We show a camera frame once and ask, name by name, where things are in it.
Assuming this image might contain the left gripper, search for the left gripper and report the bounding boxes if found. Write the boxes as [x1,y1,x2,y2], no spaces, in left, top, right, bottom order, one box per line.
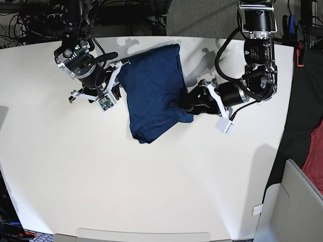
[179,81,249,115]

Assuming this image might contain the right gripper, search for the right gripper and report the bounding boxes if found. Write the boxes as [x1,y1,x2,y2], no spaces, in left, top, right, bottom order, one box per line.
[78,64,122,100]

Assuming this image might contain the blue long-sleeve T-shirt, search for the blue long-sleeve T-shirt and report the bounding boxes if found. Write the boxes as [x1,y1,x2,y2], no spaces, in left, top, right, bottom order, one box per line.
[117,44,194,144]

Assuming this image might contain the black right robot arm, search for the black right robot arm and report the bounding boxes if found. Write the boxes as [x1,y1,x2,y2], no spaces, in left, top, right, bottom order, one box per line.
[54,1,122,109]

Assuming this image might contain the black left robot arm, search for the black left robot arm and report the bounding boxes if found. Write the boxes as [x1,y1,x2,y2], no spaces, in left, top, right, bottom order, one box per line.
[179,1,278,117]

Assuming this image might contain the red and black clamp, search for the red and black clamp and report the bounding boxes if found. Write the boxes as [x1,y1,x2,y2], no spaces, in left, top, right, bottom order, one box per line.
[296,40,305,67]

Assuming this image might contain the red cloth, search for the red cloth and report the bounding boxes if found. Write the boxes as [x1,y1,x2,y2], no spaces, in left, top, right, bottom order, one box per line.
[302,125,323,194]

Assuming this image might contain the white plastic bin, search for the white plastic bin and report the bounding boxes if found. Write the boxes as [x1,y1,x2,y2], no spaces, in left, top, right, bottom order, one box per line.
[254,159,322,241]

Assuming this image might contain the grey cardboard box edge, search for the grey cardboard box edge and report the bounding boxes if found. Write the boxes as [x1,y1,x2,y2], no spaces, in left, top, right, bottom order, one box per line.
[52,233,77,242]

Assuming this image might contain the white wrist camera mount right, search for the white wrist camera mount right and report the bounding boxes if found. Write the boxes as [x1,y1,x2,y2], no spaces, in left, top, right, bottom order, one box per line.
[69,59,131,112]

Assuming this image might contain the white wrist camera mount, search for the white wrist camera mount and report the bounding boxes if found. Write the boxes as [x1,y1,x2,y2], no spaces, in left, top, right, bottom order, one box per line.
[201,79,235,135]
[69,59,131,112]

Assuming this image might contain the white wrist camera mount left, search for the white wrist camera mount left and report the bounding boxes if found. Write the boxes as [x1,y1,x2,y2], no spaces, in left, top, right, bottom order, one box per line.
[201,79,235,135]

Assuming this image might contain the blue handled tool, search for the blue handled tool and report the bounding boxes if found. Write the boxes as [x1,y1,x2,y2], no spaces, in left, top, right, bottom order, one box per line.
[288,15,295,40]

